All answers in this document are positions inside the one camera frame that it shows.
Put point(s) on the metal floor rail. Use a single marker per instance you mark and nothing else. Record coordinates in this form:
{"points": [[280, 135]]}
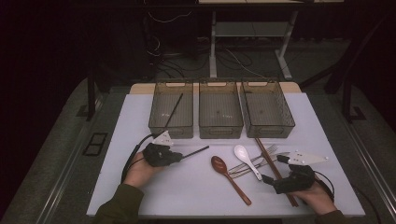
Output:
{"points": [[370, 168], [62, 180]]}

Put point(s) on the person's right hand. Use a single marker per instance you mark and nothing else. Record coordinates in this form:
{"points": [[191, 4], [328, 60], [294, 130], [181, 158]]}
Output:
{"points": [[319, 197]]}

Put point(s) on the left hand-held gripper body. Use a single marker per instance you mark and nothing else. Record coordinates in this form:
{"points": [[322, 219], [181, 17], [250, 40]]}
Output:
{"points": [[157, 154]]}

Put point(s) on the white ceramic spoon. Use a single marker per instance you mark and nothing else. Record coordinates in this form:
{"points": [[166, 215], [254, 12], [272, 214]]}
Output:
{"points": [[242, 153]]}

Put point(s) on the person's left hand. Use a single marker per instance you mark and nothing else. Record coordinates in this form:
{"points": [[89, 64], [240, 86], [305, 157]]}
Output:
{"points": [[137, 174]]}

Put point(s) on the transparent grey plastic bin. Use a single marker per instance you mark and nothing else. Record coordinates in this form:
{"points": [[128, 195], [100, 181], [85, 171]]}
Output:
{"points": [[221, 130], [158, 129], [271, 129]]}

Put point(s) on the black metal stand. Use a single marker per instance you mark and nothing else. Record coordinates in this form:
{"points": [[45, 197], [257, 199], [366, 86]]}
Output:
{"points": [[347, 99], [91, 99]]}

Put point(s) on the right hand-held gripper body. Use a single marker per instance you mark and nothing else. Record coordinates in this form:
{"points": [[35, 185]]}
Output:
{"points": [[295, 182]]}

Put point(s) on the brown wooden chopstick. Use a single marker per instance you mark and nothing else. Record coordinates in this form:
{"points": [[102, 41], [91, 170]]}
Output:
{"points": [[266, 151], [263, 151]]}

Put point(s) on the white metal desk frame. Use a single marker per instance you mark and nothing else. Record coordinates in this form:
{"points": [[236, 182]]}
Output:
{"points": [[213, 46]]}

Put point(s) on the brown wooden spoon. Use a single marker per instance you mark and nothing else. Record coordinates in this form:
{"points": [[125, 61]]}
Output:
{"points": [[219, 165]]}

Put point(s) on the black floor frame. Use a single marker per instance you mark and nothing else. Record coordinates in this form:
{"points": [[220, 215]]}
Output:
{"points": [[95, 143]]}

